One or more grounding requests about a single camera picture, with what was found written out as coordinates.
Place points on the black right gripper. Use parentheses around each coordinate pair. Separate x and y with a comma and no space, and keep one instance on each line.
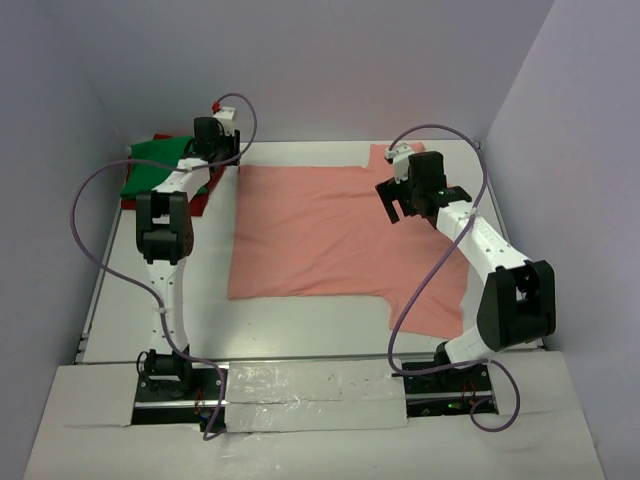
(391,191)

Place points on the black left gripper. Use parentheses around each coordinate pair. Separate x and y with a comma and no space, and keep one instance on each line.
(233,143)

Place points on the pink t shirt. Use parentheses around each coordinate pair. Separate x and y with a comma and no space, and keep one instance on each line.
(323,231)

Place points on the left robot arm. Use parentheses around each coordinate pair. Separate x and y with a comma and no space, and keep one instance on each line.
(165,239)

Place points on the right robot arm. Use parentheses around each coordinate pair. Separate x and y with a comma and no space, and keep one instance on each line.
(518,302)

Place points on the green folded t shirt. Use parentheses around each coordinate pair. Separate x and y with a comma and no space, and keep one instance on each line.
(164,150)

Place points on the silver tape patch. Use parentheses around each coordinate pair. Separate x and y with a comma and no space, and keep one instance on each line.
(279,397)

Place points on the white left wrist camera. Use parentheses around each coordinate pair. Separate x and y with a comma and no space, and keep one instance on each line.
(225,115)

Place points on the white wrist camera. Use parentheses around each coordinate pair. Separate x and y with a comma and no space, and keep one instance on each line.
(398,157)
(225,115)

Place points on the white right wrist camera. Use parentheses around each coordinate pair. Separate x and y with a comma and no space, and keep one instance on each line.
(398,157)

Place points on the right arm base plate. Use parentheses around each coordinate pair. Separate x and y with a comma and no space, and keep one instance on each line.
(449,393)

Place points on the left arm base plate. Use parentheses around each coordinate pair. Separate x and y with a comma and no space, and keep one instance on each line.
(168,402)

